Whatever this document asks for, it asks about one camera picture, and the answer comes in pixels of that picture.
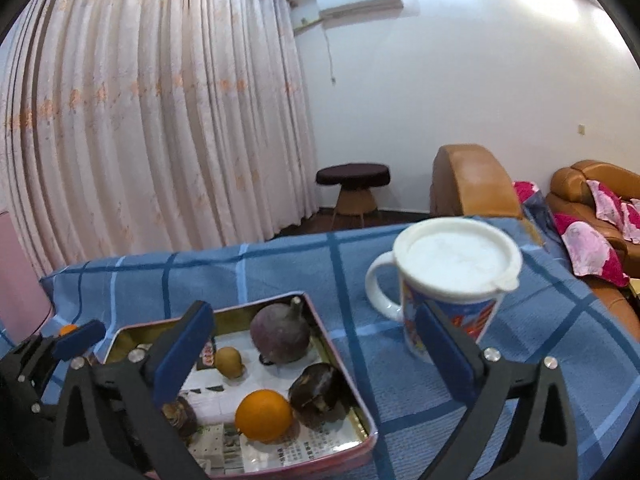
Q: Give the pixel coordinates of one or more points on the pink floral curtain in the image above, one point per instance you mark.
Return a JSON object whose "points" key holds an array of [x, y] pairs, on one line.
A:
{"points": [[150, 110]]}

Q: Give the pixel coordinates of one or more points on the pink floral blanket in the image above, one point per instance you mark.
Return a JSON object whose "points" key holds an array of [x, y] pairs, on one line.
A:
{"points": [[590, 250]]}

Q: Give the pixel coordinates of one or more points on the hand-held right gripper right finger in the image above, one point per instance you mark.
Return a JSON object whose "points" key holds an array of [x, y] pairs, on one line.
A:
{"points": [[442, 355]]}

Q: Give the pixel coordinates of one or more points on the blue plaid blanket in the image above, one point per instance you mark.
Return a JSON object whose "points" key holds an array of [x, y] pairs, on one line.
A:
{"points": [[300, 270]]}

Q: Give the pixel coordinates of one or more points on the brown leather sofa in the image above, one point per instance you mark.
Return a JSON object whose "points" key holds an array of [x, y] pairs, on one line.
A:
{"points": [[570, 185]]}

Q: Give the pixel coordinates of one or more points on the magenta floral cloth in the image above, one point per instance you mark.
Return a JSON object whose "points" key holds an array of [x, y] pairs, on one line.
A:
{"points": [[525, 191]]}

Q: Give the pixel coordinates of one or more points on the brown leather armchair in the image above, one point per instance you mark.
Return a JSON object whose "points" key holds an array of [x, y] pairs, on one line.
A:
{"points": [[470, 180]]}

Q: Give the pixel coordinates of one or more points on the large orange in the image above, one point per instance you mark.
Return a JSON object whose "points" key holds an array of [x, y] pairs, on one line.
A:
{"points": [[67, 330]]}

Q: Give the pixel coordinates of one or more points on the purple round fruit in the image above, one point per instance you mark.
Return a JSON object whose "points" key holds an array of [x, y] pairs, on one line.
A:
{"points": [[280, 332]]}

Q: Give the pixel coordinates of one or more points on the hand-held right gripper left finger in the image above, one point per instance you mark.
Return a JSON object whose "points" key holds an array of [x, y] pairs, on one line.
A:
{"points": [[182, 350]]}

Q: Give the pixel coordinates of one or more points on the small yellow fruit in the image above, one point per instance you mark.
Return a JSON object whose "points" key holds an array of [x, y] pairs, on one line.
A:
{"points": [[227, 361]]}

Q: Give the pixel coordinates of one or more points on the white printed mug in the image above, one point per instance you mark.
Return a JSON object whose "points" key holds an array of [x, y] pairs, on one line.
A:
{"points": [[475, 317]]}

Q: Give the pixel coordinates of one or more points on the white plastic mug lid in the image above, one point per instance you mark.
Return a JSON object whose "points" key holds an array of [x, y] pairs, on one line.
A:
{"points": [[455, 255]]}

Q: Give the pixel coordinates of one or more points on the printed paper liner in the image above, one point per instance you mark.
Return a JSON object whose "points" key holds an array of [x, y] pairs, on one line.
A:
{"points": [[300, 447]]}

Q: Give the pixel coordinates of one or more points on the wicker stool with dark cushion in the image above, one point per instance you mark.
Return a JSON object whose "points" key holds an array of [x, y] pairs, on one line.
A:
{"points": [[352, 175]]}

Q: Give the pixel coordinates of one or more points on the small brown lace-banded jar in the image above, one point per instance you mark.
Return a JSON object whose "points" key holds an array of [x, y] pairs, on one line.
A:
{"points": [[182, 417], [317, 392]]}

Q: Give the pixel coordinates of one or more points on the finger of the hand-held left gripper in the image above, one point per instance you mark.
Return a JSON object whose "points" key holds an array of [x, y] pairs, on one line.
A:
{"points": [[80, 338], [47, 409]]}

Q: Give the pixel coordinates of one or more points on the pink metal tin box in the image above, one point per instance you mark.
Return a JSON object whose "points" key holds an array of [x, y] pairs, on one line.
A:
{"points": [[325, 455]]}

